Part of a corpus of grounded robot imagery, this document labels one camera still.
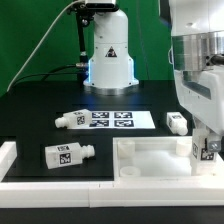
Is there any white U-shaped fence frame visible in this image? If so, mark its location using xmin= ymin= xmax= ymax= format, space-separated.
xmin=0 ymin=142 xmax=224 ymax=208

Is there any black cable on table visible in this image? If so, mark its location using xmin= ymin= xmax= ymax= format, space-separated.
xmin=9 ymin=63 xmax=90 ymax=88

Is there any white square table top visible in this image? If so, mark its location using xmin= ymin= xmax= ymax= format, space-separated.
xmin=113 ymin=136 xmax=224 ymax=181

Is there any white sheet with tags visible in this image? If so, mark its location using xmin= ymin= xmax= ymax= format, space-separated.
xmin=68 ymin=110 xmax=156 ymax=131

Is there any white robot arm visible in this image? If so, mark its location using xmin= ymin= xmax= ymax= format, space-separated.
xmin=84 ymin=0 xmax=224 ymax=153

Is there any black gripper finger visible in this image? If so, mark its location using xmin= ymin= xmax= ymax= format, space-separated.
xmin=207 ymin=133 xmax=222 ymax=153

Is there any black camera stand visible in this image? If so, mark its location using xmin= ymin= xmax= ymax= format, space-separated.
xmin=67 ymin=2 xmax=94 ymax=85

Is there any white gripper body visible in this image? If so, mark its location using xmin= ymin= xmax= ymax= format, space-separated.
xmin=174 ymin=68 xmax=224 ymax=136

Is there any grey cable on left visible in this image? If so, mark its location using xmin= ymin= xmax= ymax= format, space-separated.
xmin=5 ymin=0 xmax=86 ymax=94

